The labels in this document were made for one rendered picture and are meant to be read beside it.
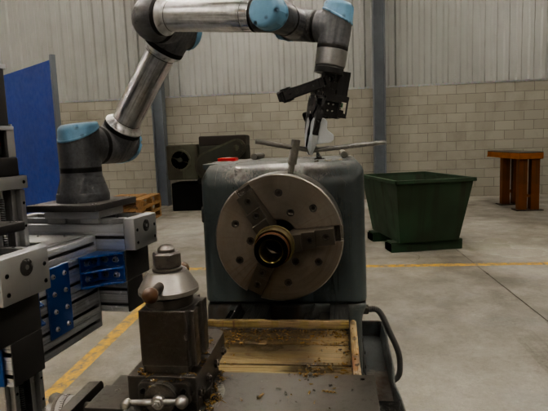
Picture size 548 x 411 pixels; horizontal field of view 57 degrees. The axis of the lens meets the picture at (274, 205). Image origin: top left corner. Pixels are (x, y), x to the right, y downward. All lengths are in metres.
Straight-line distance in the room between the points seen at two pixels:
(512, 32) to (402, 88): 2.52
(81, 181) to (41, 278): 0.46
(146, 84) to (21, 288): 0.72
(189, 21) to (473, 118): 10.64
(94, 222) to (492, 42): 11.03
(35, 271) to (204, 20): 0.68
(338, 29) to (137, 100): 0.65
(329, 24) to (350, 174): 0.39
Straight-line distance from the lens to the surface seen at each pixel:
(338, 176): 1.36
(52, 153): 6.24
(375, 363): 1.86
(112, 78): 12.30
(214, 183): 1.40
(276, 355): 1.06
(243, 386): 0.76
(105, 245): 1.51
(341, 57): 1.24
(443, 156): 11.56
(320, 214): 1.21
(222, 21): 1.25
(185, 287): 0.66
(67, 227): 1.56
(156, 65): 1.53
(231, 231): 1.24
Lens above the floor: 1.31
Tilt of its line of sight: 7 degrees down
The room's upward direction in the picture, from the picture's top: 2 degrees counter-clockwise
